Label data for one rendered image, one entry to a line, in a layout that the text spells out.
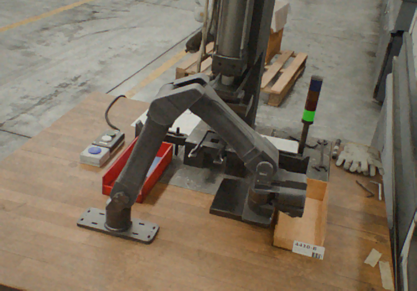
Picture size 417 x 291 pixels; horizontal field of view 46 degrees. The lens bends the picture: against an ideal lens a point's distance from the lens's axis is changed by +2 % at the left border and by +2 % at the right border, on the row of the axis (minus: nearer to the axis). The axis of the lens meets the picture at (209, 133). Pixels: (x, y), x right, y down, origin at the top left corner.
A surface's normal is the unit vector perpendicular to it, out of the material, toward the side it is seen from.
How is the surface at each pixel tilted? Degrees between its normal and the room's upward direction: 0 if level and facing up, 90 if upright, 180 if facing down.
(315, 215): 0
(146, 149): 91
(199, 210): 0
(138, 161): 89
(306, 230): 0
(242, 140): 83
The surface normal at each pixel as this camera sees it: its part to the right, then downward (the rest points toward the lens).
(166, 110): -0.15, 0.46
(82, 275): 0.10, -0.87
